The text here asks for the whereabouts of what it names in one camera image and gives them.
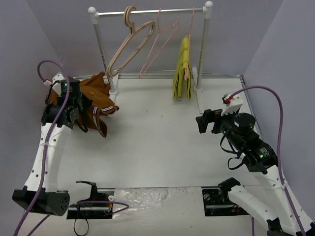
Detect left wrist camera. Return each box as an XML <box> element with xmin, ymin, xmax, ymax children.
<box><xmin>43</xmin><ymin>72</ymin><xmax>64</xmax><ymax>95</ymax></box>

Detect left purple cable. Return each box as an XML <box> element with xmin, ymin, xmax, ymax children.
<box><xmin>13</xmin><ymin>60</ymin><xmax>130</xmax><ymax>236</ymax></box>

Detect wooden clothes hanger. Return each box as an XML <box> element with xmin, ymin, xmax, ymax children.
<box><xmin>107</xmin><ymin>5</ymin><xmax>156</xmax><ymax>79</ymax></box>

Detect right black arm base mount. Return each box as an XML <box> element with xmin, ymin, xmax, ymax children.
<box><xmin>201</xmin><ymin>187</ymin><xmax>249</xmax><ymax>217</ymax></box>

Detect brown trousers with striped waistband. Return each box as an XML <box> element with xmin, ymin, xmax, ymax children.
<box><xmin>41</xmin><ymin>71</ymin><xmax>119</xmax><ymax>138</ymax></box>

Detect yellow-green folded trousers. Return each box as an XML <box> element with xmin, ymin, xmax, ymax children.
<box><xmin>173</xmin><ymin>35</ymin><xmax>192</xmax><ymax>100</ymax></box>

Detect white and silver clothes rack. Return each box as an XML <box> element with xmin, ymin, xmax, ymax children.
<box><xmin>88</xmin><ymin>1</ymin><xmax>213</xmax><ymax>113</ymax></box>

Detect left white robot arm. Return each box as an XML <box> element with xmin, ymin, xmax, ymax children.
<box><xmin>12</xmin><ymin>79</ymin><xmax>92</xmax><ymax>216</ymax></box>

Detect pink wire hanger holding trousers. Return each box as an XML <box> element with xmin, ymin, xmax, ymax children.
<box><xmin>185</xmin><ymin>6</ymin><xmax>195</xmax><ymax>81</ymax></box>

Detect pink wire hanger, empty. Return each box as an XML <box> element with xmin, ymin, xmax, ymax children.
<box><xmin>138</xmin><ymin>8</ymin><xmax>179</xmax><ymax>79</ymax></box>

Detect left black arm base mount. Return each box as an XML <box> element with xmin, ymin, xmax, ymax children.
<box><xmin>66</xmin><ymin>181</ymin><xmax>115</xmax><ymax>236</ymax></box>

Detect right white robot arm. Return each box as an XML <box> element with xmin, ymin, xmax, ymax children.
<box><xmin>196</xmin><ymin>109</ymin><xmax>315</xmax><ymax>236</ymax></box>

